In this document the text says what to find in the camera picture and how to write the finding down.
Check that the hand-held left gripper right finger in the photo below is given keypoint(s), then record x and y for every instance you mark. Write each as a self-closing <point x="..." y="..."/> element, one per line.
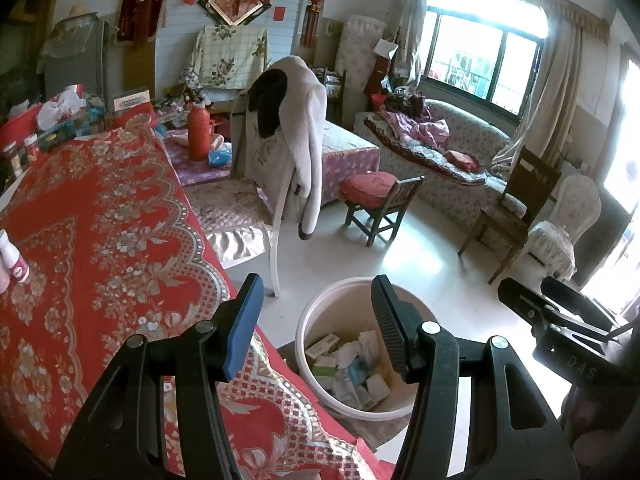
<point x="392" y="330"/>

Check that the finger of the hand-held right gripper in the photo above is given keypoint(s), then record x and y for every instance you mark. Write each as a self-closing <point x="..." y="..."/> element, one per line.
<point x="575" y="302"/>
<point x="525" y="305"/>

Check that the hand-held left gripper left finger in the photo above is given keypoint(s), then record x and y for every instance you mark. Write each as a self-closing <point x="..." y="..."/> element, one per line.
<point x="242" y="330"/>

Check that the pile of discarded packets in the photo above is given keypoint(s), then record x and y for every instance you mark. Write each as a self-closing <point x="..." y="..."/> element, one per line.
<point x="350" y="375"/>

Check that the white plastic bucket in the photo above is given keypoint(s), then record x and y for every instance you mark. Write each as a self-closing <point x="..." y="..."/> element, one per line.
<point x="320" y="320"/>

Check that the person's right hand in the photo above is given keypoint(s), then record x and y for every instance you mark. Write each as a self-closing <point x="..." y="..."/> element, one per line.
<point x="590" y="420"/>

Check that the white ornate chair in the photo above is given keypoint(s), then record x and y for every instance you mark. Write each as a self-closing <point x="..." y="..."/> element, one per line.
<point x="575" y="205"/>

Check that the small dark wooden stool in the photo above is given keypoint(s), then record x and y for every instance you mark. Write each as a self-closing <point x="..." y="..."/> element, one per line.
<point x="385" y="215"/>

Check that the white chair with padded seat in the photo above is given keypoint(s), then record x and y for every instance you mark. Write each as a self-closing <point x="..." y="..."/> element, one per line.
<point x="225" y="205"/>

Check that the brown wooden chair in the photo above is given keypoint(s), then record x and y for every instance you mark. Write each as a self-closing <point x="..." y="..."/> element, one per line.
<point x="535" y="175"/>

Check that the red stool cushion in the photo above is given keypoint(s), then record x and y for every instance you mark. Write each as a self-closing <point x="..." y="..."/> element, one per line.
<point x="367" y="187"/>

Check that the bright glass door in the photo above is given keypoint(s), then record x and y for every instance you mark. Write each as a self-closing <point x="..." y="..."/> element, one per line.
<point x="622" y="160"/>

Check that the red sofa cushion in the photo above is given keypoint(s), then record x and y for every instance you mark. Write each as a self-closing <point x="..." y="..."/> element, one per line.
<point x="462" y="160"/>

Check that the red floral tablecloth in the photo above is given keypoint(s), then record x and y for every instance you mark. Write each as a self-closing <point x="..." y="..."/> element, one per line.
<point x="100" y="260"/>

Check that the small blue bag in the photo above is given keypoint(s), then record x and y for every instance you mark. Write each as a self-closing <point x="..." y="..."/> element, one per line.
<point x="220" y="157"/>

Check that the purple floral covered table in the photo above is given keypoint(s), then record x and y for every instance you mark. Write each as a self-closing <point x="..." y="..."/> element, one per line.
<point x="350" y="160"/>

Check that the floral sofa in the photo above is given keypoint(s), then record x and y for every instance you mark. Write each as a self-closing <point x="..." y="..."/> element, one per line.
<point x="465" y="130"/>

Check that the red thermos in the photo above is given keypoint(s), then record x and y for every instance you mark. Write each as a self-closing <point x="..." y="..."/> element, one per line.
<point x="198" y="132"/>

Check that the pile of pink clothes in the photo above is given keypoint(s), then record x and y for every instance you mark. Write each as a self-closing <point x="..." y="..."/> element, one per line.
<point x="415" y="125"/>

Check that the beige curtain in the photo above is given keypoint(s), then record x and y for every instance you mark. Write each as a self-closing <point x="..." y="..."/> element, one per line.
<point x="555" y="90"/>

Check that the white pill bottle pink label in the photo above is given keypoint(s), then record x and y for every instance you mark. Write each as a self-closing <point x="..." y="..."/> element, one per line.
<point x="17" y="265"/>

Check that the flat gift box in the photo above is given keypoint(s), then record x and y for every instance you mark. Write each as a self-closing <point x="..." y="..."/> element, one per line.
<point x="131" y="100"/>

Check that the large window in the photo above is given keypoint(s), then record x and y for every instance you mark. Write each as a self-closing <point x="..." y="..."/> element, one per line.
<point x="470" y="55"/>

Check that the floral checked cover cloth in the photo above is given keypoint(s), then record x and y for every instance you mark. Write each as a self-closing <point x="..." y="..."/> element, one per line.
<point x="230" y="57"/>

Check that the white plastic bag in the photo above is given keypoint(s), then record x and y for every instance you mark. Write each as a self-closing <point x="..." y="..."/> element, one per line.
<point x="57" y="110"/>

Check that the red plastic basin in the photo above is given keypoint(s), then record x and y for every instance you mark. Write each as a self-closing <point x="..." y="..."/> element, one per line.
<point x="15" y="125"/>

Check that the grey fridge with cover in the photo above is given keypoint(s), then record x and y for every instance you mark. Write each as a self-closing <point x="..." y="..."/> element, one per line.
<point x="75" y="60"/>

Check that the diamond framed wall picture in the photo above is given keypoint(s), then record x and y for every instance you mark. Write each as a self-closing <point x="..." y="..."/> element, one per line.
<point x="234" y="2"/>

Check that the red wall hanging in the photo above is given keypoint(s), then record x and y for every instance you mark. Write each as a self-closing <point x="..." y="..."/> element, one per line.
<point x="142" y="0"/>

